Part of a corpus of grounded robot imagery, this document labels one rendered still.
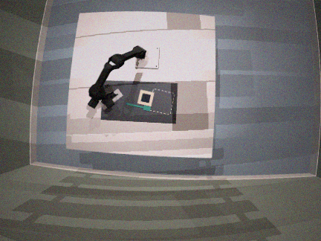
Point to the cream tile with dark square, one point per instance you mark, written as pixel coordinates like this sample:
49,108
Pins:
145,97

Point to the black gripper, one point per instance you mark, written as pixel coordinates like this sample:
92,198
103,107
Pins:
108,101

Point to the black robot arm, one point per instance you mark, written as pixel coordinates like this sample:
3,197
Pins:
96,92

